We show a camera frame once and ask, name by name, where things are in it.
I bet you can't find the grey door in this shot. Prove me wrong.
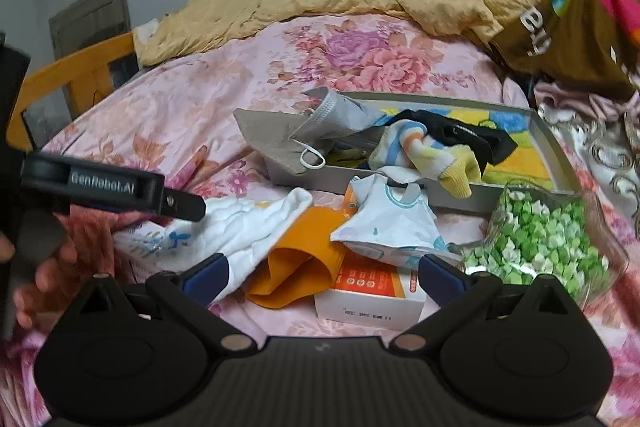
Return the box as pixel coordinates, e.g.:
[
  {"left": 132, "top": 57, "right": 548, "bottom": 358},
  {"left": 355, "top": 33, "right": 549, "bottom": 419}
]
[{"left": 49, "top": 0, "right": 131, "bottom": 60}]

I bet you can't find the brown multicoloured towel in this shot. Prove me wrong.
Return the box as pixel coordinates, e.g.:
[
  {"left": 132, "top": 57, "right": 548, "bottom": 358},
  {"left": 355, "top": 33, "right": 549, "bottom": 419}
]
[{"left": 489, "top": 0, "right": 639, "bottom": 101}]

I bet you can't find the white ornate patterned fabric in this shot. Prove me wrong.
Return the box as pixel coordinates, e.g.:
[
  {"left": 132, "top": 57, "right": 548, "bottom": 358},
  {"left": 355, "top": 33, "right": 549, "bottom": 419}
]
[{"left": 538, "top": 103, "right": 639, "bottom": 237}]

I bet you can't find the person's left hand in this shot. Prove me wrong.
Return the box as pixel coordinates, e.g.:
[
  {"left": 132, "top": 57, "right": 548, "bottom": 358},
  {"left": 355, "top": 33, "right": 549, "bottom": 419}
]
[{"left": 0, "top": 231, "right": 82, "bottom": 333}]

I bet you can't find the grey face mask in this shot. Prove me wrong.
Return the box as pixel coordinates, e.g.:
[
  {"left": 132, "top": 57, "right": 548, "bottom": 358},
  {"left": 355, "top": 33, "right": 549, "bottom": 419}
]
[{"left": 288, "top": 87, "right": 384, "bottom": 170}]

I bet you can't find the grey cardboard tray lid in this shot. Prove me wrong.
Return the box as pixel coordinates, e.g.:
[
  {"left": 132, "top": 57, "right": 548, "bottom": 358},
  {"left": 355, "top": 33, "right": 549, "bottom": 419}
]
[{"left": 233, "top": 108, "right": 326, "bottom": 176}]

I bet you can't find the white muslin cloth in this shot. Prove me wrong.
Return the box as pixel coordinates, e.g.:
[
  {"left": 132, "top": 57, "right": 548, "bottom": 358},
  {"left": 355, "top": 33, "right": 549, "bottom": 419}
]
[{"left": 113, "top": 187, "right": 312, "bottom": 298}]

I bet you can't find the orange headband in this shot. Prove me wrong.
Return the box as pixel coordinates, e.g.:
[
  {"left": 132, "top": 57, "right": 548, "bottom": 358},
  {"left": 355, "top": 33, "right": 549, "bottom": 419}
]
[{"left": 244, "top": 206, "right": 349, "bottom": 310}]

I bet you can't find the white baby bib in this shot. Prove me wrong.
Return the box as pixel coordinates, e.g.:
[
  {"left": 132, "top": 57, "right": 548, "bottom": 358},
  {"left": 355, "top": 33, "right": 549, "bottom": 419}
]
[{"left": 330, "top": 174, "right": 454, "bottom": 270}]

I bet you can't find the orange white box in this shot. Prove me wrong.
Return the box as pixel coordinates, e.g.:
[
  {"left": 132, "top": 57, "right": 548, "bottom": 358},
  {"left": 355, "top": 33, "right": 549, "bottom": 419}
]
[{"left": 314, "top": 246, "right": 426, "bottom": 331}]

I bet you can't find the black and blue sock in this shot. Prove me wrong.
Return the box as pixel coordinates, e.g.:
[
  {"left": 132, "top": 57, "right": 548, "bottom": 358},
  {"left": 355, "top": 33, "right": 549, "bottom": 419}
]
[{"left": 384, "top": 109, "right": 518, "bottom": 172}]

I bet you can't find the striped pastel sock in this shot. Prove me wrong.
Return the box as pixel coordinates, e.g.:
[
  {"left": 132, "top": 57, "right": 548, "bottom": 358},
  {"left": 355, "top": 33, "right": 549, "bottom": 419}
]
[{"left": 368, "top": 120, "right": 482, "bottom": 198}]

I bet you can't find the pink floral bed sheet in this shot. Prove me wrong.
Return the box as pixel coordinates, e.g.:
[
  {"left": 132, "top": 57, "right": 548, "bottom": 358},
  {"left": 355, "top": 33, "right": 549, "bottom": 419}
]
[{"left": 1, "top": 15, "right": 639, "bottom": 426}]

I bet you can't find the grey tray with drawing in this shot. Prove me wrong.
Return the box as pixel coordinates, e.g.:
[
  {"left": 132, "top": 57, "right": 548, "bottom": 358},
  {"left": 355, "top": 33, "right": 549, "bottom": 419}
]
[{"left": 255, "top": 89, "right": 580, "bottom": 213}]

